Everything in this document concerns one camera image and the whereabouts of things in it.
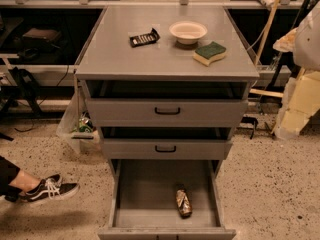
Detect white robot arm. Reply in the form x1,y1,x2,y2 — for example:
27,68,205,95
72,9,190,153
273,1,320,71

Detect grey drawer cabinet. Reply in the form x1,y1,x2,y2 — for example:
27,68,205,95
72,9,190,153
74,5,260,240

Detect grey middle drawer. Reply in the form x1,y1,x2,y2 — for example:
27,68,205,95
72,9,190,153
101,127,232,160

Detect grey drawer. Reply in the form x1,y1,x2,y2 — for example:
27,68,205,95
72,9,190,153
101,127,232,160
98,160,236,240
83,80,248,127

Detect grey top drawer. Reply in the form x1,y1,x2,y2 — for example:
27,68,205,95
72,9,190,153
83,80,248,127

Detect green can in bag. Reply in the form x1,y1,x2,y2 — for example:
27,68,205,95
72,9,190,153
79,117,93,133

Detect grey bottom drawer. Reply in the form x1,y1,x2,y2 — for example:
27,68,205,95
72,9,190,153
98,160,236,240

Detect green yellow sponge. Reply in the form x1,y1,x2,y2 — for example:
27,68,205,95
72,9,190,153
193,41,227,66

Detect clear plastic trash bag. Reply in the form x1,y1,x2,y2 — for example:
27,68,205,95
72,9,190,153
56,91,100,154

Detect white bowl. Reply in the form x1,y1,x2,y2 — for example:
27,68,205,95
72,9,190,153
169,21,208,45

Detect black white sneaker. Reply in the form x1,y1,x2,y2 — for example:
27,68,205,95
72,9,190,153
20,174,80,204

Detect black stand left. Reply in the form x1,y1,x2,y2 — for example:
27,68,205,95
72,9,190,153
9,67,43,117

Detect person's leg black trousers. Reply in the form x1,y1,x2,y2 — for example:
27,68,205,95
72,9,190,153
0,155,42,203

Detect wooden easel frame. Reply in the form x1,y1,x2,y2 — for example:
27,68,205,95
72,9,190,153
254,0,319,139

